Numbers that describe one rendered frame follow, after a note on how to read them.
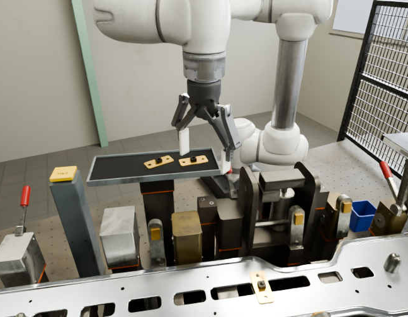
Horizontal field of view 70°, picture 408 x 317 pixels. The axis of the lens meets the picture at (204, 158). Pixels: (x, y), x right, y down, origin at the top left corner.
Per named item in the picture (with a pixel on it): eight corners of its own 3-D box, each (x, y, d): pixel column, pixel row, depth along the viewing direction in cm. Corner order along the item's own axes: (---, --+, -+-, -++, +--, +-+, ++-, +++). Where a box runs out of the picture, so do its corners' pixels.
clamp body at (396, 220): (359, 292, 102) (393, 214, 84) (344, 268, 110) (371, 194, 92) (376, 289, 103) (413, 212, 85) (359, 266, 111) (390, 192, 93)
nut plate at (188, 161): (181, 166, 85) (181, 163, 85) (178, 160, 89) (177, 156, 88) (208, 161, 88) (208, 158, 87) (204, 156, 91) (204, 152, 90)
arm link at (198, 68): (206, 56, 55) (206, 88, 58) (235, 50, 61) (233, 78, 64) (172, 50, 60) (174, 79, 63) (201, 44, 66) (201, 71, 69)
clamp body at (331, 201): (310, 294, 101) (334, 211, 82) (296, 268, 110) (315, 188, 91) (327, 291, 102) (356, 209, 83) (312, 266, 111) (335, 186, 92)
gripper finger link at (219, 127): (210, 104, 68) (213, 101, 67) (234, 146, 68) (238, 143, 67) (199, 109, 65) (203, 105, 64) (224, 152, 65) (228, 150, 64)
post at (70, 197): (81, 287, 103) (46, 186, 80) (85, 270, 109) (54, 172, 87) (103, 285, 104) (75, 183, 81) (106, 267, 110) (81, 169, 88)
